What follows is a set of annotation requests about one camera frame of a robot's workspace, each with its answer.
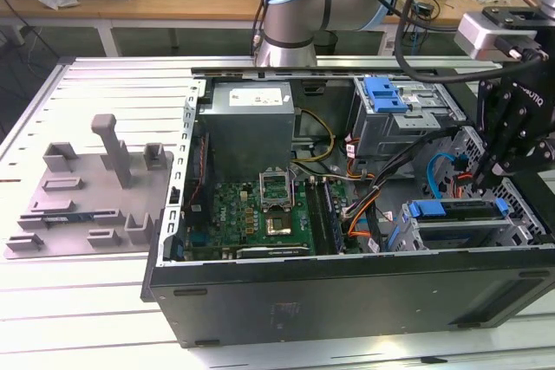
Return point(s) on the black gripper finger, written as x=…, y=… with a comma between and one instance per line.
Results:
x=490, y=127
x=529, y=160

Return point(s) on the CPU socket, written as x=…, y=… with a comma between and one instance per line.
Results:
x=277, y=225

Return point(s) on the black RAM slot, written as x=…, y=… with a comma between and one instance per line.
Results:
x=314, y=214

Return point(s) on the grey power supply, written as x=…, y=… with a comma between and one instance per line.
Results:
x=243, y=136

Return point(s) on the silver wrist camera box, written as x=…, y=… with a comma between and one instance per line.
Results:
x=474, y=36

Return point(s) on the black PC case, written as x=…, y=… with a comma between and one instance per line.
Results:
x=303, y=300

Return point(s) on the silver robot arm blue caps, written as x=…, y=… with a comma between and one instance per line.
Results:
x=303, y=1

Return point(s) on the black graphics card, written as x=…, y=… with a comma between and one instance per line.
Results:
x=273, y=251

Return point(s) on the blue plastic drive latch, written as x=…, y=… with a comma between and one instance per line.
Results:
x=383, y=97

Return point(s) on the grey parts rack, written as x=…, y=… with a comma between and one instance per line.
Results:
x=86, y=196

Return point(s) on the black case fan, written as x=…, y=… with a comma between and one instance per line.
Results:
x=199, y=179

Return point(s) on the black RAM stick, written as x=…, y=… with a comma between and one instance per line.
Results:
x=334, y=218

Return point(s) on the grey disk bay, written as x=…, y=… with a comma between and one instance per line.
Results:
x=468, y=222

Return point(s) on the grey optical drive cage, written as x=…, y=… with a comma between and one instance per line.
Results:
x=381, y=136

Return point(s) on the hard disk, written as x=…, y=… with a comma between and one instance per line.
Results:
x=427, y=209

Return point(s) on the white printed tag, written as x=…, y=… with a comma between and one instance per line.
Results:
x=391, y=44

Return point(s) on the green motherboard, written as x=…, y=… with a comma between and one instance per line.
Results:
x=234, y=214

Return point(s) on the dark RAM stick with label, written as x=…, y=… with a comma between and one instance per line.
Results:
x=65, y=217

